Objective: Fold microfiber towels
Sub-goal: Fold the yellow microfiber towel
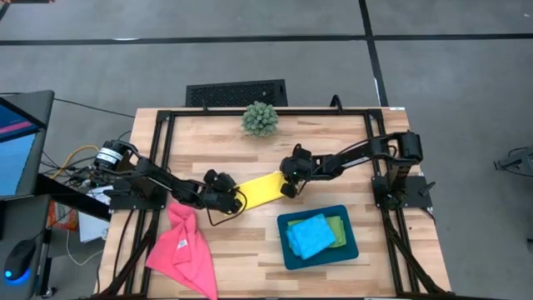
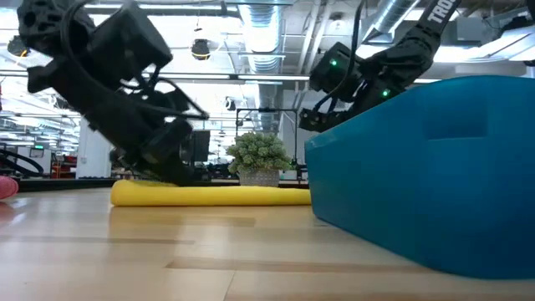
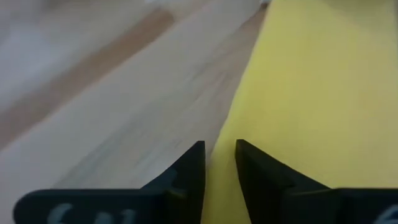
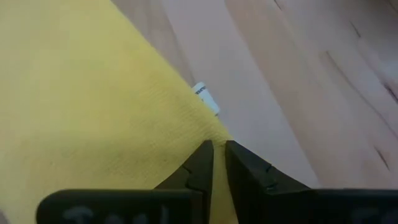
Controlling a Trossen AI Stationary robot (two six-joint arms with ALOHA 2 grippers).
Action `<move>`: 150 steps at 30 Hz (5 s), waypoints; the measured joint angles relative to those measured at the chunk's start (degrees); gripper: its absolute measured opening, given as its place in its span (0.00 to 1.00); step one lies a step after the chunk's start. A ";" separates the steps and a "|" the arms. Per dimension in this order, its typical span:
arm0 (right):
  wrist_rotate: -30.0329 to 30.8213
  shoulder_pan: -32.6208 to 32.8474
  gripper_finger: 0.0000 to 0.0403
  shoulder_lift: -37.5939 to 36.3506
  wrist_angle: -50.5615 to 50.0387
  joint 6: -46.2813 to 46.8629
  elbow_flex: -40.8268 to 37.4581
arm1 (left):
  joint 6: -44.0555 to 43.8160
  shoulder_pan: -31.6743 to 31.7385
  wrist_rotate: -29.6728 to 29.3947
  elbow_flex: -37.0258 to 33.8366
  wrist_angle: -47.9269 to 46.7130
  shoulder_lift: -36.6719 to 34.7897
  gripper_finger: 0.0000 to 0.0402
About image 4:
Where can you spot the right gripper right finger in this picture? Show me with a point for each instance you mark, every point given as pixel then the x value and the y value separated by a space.
pixel 264 193

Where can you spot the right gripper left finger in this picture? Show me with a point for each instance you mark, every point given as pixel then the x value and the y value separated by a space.
pixel 186 186

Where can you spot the yellow microfiber towel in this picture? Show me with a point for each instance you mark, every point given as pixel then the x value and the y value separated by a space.
pixel 77 109

